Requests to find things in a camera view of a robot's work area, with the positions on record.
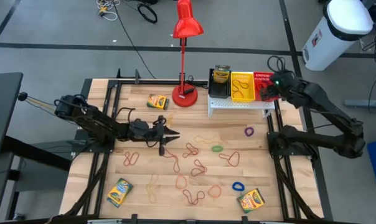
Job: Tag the black side desk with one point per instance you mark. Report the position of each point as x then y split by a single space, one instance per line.
4 112

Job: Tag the black aluminium table frame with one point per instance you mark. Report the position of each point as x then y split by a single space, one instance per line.
150 82

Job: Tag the black plastic basket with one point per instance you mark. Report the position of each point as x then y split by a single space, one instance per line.
219 91

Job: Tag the red rubber band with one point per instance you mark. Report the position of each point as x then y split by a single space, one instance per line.
178 166
131 159
227 157
191 151
193 203
198 168

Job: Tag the white perforated shelf riser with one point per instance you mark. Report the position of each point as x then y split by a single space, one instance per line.
237 104

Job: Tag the red desk lamp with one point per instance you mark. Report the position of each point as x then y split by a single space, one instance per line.
185 98

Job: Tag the yellow rubber band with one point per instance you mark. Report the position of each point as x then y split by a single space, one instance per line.
151 189
169 119
206 140

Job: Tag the red plastic basket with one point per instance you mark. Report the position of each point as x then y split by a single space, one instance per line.
261 77

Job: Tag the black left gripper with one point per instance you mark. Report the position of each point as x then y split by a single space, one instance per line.
141 130

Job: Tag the white trash bin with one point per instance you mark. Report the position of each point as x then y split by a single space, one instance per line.
331 40

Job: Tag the yellow plastic basket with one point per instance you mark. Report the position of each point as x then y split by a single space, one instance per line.
252 93

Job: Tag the orange rubber band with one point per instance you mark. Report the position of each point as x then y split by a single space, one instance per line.
176 183
233 85
208 191

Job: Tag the yellow green crayon box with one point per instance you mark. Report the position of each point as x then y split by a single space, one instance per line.
251 200
157 101
221 76
119 193

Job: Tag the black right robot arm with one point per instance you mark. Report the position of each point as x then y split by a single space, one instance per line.
331 107

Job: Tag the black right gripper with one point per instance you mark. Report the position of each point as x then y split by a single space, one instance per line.
284 85

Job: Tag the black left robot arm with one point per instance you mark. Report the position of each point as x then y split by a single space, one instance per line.
94 121

